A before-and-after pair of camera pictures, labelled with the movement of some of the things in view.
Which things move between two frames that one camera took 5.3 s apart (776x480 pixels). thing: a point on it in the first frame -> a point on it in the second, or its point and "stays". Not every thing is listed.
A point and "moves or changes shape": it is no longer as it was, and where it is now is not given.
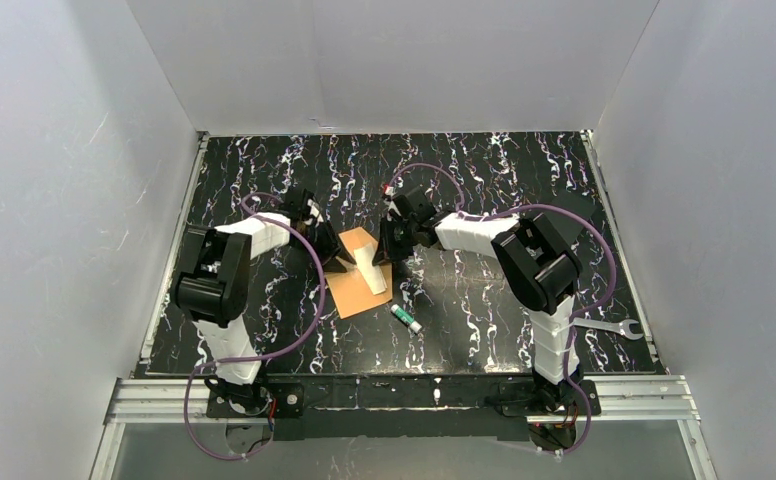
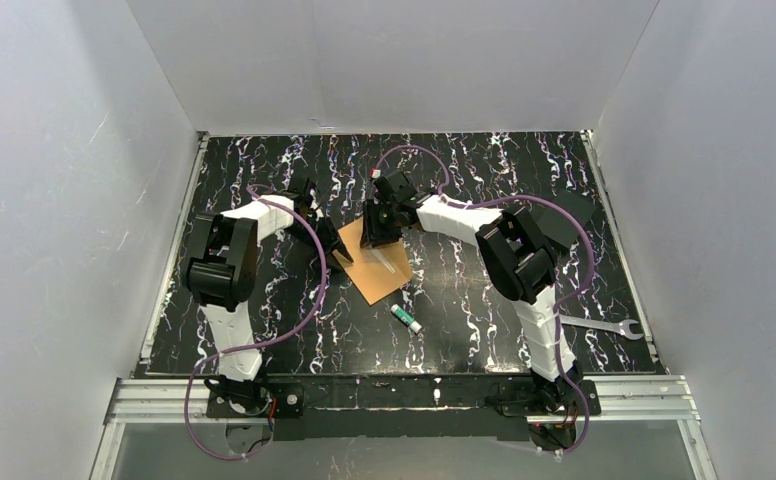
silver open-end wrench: x=621 y=326 stays
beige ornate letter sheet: x=372 y=274 moves or changes shape
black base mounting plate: x=403 y=408 stays
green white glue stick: x=406 y=318 stays
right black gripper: x=397 y=229 -> x=380 y=218
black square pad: x=571 y=228 stays
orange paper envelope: x=351 y=289 moves or changes shape
